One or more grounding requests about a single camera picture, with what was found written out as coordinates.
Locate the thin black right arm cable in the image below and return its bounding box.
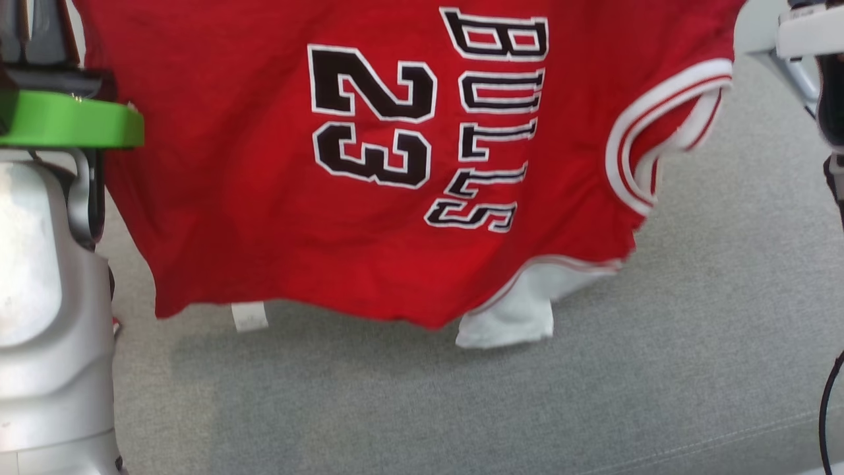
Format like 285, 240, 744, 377
818, 349, 844, 475

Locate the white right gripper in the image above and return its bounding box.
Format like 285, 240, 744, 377
777, 0, 844, 60

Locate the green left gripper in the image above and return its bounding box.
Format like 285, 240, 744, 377
0, 0, 144, 150

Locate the red Bulls basketball jersey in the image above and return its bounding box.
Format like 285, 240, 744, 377
73, 0, 750, 351

